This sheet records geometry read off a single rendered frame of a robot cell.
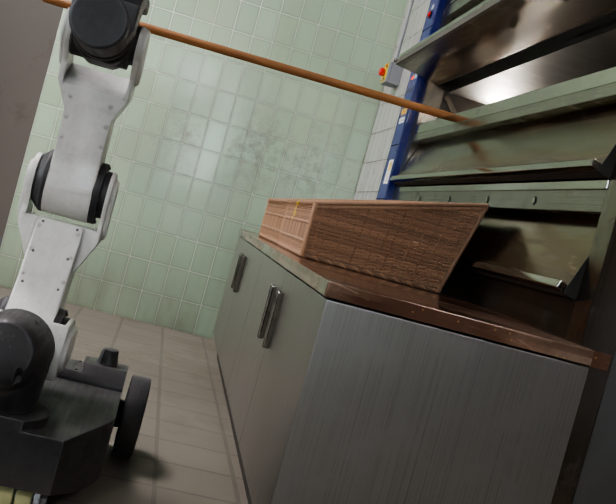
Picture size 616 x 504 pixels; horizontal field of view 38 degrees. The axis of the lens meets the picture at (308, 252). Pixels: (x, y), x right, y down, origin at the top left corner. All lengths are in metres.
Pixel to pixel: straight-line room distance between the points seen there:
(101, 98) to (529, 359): 1.05
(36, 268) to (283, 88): 2.68
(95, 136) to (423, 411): 0.93
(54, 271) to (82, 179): 0.21
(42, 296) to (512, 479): 1.03
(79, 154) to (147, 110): 2.44
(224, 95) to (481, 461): 3.07
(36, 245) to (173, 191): 2.45
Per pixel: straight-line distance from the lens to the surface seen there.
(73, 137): 2.02
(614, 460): 1.95
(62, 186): 2.03
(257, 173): 4.45
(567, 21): 2.51
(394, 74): 4.24
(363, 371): 1.60
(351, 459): 1.64
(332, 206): 2.37
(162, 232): 4.44
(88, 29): 1.79
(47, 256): 2.02
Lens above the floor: 0.66
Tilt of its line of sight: 1 degrees down
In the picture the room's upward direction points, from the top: 15 degrees clockwise
